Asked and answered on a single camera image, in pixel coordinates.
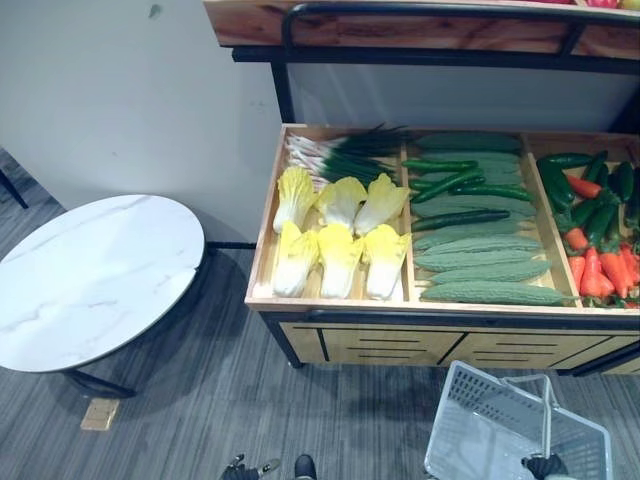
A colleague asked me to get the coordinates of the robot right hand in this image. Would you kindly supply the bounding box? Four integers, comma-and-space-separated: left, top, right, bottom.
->
521, 452, 570, 480

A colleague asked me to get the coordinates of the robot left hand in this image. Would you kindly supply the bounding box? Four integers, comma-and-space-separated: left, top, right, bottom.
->
222, 452, 283, 480

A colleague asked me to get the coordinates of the grey plastic shopping basket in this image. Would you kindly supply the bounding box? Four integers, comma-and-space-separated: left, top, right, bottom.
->
423, 359, 614, 480

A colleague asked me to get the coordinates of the wooden vegetable display stand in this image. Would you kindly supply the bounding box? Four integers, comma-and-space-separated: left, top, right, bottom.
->
202, 0, 640, 379

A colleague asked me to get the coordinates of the robot dark foot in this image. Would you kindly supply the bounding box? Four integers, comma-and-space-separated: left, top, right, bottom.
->
294, 453, 318, 480

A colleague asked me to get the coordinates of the small wooden floor block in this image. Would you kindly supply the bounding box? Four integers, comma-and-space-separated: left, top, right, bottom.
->
80, 397, 122, 432

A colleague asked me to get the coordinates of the orange carrot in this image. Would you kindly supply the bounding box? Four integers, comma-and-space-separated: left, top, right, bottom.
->
564, 227, 591, 252
579, 246, 616, 299
564, 173, 603, 199
567, 254, 587, 290
599, 252, 633, 299
619, 243, 640, 287

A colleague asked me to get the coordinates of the yellow napa cabbage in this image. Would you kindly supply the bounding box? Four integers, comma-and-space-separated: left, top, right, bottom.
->
272, 166, 322, 235
352, 172, 412, 238
316, 223, 367, 300
313, 175, 369, 233
360, 223, 413, 302
271, 221, 322, 298

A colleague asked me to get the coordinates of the round white marble table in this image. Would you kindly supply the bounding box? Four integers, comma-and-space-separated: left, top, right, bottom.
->
0, 193, 209, 399

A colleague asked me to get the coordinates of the dark green pepper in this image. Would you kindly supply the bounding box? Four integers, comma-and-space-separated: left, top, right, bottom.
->
536, 162, 577, 212
569, 192, 619, 227
536, 152, 594, 169
624, 167, 640, 232
611, 160, 636, 202
581, 149, 611, 184
584, 202, 620, 247

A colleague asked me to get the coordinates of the dark green cucumber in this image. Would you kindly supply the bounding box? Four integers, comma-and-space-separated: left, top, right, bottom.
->
401, 158, 479, 173
448, 183, 534, 203
409, 168, 484, 204
409, 175, 487, 192
410, 209, 512, 233

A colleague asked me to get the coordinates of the green onion bunch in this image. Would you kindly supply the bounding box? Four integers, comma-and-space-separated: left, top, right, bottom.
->
286, 123, 412, 185

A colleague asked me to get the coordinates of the black metal furniture leg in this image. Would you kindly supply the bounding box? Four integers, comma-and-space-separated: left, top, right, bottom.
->
0, 167, 30, 211

